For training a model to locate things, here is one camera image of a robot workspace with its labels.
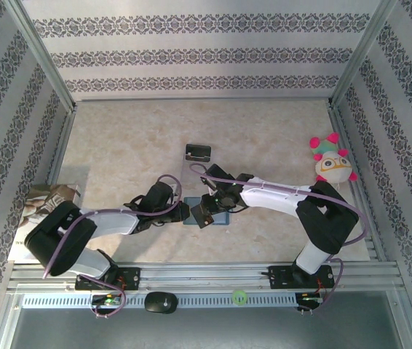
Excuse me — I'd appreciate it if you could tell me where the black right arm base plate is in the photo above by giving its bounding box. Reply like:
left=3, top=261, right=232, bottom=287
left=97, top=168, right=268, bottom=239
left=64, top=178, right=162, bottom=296
left=268, top=265, right=335, bottom=291

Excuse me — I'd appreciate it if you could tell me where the aluminium frame post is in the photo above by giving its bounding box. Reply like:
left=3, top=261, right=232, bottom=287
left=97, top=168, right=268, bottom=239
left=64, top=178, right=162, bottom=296
left=330, top=0, right=400, bottom=108
left=4, top=0, right=78, bottom=112

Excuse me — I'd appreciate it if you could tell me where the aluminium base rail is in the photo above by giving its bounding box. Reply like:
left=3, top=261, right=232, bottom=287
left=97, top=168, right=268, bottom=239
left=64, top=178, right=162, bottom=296
left=7, top=260, right=400, bottom=294

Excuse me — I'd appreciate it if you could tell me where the black card gold chip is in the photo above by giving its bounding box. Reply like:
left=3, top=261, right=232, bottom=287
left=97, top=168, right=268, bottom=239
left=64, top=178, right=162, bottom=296
left=190, top=202, right=215, bottom=229

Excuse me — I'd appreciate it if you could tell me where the black computer mouse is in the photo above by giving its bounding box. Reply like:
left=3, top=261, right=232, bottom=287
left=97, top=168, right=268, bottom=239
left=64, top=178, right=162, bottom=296
left=143, top=291, right=178, bottom=316

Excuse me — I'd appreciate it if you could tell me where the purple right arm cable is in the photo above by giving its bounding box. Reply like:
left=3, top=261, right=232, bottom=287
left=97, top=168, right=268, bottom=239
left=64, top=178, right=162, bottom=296
left=189, top=163, right=369, bottom=317

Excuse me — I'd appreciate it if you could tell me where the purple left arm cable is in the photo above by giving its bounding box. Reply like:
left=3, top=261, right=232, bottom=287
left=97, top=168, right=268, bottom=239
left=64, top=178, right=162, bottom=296
left=41, top=174, right=183, bottom=320

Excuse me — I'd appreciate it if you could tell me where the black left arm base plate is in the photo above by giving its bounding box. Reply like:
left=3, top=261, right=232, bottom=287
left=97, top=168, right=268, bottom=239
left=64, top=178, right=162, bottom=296
left=74, top=267, right=142, bottom=292

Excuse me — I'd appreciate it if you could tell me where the aluminium frame cross rail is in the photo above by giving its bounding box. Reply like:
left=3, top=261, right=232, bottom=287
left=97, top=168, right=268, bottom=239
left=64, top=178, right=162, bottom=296
left=73, top=96, right=334, bottom=105

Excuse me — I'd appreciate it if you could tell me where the plush toy with glasses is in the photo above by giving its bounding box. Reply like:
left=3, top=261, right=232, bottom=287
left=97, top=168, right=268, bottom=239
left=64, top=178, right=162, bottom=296
left=308, top=132, right=359, bottom=186

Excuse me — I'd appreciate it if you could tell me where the white slotted cable duct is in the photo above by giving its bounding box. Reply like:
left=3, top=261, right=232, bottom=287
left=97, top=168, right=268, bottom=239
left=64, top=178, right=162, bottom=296
left=21, top=293, right=298, bottom=310

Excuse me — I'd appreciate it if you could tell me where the small circuit board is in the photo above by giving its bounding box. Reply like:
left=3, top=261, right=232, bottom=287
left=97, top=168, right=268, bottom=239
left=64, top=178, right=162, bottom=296
left=91, top=293, right=126, bottom=308
left=296, top=290, right=325, bottom=305

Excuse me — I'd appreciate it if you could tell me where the book with sculpture cover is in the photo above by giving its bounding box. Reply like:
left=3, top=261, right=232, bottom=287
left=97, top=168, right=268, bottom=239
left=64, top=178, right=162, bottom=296
left=9, top=183, right=82, bottom=263

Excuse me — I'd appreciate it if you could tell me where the teal leather card holder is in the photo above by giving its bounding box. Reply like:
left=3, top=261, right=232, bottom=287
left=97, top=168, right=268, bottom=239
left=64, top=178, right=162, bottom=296
left=183, top=196, right=231, bottom=227

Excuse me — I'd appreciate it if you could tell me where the aluminium frame side rail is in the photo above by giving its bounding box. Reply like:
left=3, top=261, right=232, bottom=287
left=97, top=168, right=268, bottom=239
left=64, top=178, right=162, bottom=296
left=45, top=105, right=78, bottom=186
left=326, top=101, right=389, bottom=262

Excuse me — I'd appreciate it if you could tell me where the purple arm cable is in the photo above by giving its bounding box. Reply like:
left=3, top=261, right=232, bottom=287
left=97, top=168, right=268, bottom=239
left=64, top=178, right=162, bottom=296
left=189, top=163, right=369, bottom=317
left=41, top=174, right=183, bottom=320

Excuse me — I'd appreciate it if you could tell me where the small black box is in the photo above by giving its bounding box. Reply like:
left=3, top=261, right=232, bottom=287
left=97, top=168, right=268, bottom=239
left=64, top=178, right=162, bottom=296
left=183, top=144, right=213, bottom=175

